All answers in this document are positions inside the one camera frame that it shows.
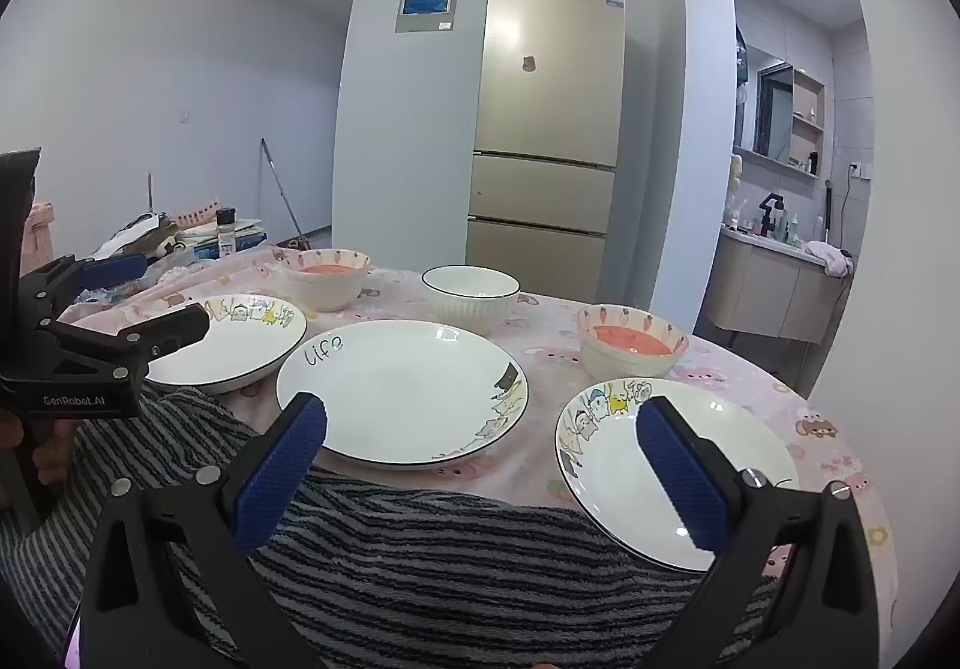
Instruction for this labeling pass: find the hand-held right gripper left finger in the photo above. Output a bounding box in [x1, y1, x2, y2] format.
[79, 391, 329, 669]

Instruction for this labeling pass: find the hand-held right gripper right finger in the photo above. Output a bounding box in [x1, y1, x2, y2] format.
[636, 395, 880, 669]

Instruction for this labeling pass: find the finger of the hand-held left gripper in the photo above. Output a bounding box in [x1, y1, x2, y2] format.
[34, 303, 211, 385]
[19, 254, 149, 325]

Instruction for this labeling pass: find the white plate with cartoon animals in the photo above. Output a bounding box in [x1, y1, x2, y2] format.
[555, 376, 802, 572]
[135, 294, 308, 394]

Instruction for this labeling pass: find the pink carrot print bowl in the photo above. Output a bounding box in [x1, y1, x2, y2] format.
[576, 304, 689, 381]
[279, 249, 372, 314]

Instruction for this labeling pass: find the white plate with cat print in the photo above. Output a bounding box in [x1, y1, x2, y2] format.
[276, 319, 530, 471]

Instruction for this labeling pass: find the white ribbed bowl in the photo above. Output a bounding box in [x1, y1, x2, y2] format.
[421, 265, 521, 338]

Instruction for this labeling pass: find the person's left hand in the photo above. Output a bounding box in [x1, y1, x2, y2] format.
[0, 412, 78, 492]

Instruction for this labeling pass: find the black and white cloth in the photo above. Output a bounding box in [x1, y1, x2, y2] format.
[90, 210, 181, 257]

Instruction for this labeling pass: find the pink storage box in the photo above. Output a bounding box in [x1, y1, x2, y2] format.
[22, 200, 57, 272]

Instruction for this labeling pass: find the pink toothed rack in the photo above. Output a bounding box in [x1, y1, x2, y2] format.
[169, 195, 222, 229]

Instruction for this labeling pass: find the blue and white box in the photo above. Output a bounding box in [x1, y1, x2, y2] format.
[180, 223, 267, 261]

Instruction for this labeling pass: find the mop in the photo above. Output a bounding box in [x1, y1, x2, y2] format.
[260, 138, 312, 250]

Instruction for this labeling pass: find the grey striped cloth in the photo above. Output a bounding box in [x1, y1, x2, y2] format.
[0, 384, 781, 669]

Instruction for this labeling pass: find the pink printed blanket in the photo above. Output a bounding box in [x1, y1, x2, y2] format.
[60, 245, 899, 669]

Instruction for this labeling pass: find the beige vanity cabinet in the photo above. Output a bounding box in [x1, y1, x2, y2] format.
[705, 226, 852, 344]

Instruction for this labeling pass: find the white crumpled towel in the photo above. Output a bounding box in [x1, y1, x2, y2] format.
[804, 241, 856, 278]

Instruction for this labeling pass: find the mirror cabinet with shelves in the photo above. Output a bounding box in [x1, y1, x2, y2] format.
[754, 60, 826, 175]

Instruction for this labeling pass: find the gold three-door fridge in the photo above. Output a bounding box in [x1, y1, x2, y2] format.
[465, 0, 627, 284]

